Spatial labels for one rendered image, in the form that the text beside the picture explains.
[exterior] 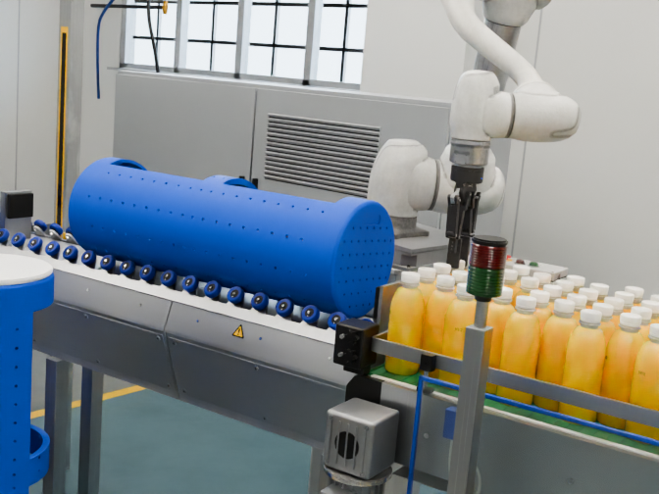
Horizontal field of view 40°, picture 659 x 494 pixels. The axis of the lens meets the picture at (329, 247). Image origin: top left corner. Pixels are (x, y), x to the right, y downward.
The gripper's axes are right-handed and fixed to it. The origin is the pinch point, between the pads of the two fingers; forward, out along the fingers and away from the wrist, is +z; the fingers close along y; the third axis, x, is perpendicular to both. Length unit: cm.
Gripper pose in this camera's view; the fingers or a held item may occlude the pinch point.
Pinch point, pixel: (458, 252)
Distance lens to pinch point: 213.4
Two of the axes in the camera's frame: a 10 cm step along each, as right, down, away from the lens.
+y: -5.5, 1.1, -8.3
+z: -0.8, 9.8, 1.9
